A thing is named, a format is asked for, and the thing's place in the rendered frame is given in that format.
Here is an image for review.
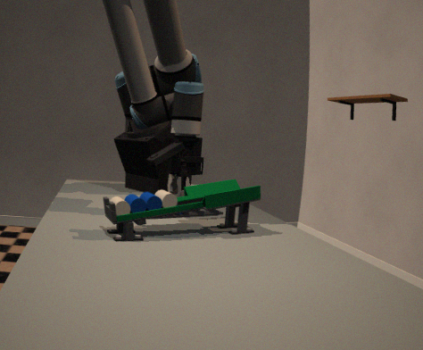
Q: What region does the tan plastic bar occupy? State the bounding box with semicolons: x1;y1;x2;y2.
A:
154;189;178;208
110;196;130;216

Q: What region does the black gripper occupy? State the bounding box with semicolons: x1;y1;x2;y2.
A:
167;135;203;197

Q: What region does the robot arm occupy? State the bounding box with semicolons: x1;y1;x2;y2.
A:
102;0;204;138

